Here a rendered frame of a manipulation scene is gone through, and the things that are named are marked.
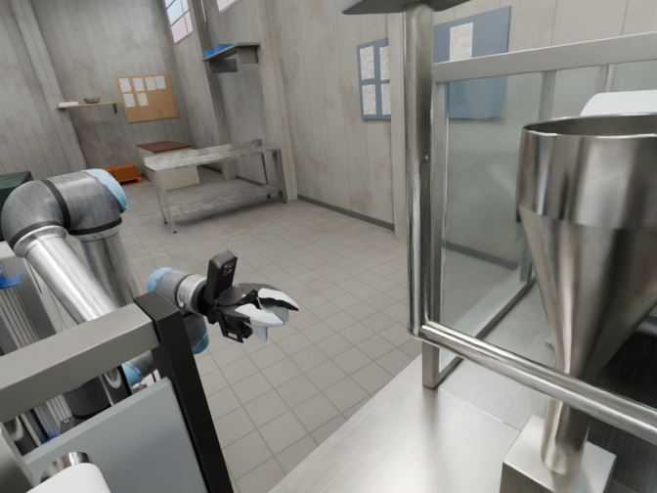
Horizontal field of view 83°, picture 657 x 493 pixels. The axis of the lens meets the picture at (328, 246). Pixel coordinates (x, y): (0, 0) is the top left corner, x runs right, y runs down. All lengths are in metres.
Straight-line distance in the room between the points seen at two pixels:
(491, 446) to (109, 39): 11.13
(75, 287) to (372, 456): 0.66
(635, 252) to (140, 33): 11.36
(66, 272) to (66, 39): 10.50
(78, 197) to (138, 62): 10.44
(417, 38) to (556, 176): 0.15
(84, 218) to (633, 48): 1.00
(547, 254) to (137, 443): 0.35
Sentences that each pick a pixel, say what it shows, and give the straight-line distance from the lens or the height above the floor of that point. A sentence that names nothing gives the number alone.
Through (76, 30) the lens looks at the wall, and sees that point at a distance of 11.31.
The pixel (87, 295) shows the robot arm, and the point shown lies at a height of 1.26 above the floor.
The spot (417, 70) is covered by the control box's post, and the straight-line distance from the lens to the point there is 0.22.
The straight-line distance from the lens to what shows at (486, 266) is 0.74.
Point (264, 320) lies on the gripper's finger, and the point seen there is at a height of 1.24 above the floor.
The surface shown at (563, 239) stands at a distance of 0.33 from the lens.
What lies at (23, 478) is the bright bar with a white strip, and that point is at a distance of 0.23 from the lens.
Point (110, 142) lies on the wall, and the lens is 11.17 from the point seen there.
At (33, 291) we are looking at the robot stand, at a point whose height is 1.10.
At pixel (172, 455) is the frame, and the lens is 0.36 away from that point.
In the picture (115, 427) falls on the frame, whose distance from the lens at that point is 0.32.
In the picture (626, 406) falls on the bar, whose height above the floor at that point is 1.42.
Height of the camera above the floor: 1.57
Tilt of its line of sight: 22 degrees down
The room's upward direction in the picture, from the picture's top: 6 degrees counter-clockwise
